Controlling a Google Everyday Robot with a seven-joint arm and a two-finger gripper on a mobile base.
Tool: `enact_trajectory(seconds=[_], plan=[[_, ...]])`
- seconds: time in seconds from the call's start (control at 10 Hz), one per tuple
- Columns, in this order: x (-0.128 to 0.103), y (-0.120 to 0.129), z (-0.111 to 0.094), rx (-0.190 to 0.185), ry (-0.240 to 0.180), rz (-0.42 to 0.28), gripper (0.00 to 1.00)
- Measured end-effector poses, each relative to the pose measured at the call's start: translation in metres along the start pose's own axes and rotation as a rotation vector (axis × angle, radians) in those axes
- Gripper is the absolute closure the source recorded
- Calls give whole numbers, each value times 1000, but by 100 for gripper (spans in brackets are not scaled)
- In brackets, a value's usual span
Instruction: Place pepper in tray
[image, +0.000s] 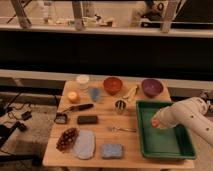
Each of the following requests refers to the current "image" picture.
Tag yellow banana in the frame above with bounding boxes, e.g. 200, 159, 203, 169
123, 85, 138, 102

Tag blue sponge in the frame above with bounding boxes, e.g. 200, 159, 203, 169
101, 144, 123, 159

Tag orange round fruit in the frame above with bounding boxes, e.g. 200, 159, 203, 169
67, 91, 80, 103

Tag red bowl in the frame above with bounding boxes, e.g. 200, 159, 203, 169
103, 77, 123, 95

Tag black rectangular block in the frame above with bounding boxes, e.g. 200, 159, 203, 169
77, 116, 98, 124

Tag green plastic tray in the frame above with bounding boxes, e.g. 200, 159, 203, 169
136, 100, 196, 160

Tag black handled brush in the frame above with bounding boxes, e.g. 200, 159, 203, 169
54, 103, 93, 124

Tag white plastic cup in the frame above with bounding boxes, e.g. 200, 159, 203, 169
76, 75, 90, 90

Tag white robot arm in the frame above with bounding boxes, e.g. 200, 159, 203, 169
151, 97, 213, 147

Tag purple bowl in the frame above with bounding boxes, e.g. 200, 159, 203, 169
141, 79, 164, 98

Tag brown patterned oval dish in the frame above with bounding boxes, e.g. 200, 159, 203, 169
56, 128, 78, 152

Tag small dark striped cup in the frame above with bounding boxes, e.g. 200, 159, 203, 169
115, 100, 126, 114

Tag wooden table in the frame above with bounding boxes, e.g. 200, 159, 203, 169
43, 81, 194, 169

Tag light blue folded cloth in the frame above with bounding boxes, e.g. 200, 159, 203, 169
72, 130, 95, 160

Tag black cables on floor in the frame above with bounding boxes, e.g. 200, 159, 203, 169
0, 92, 34, 148

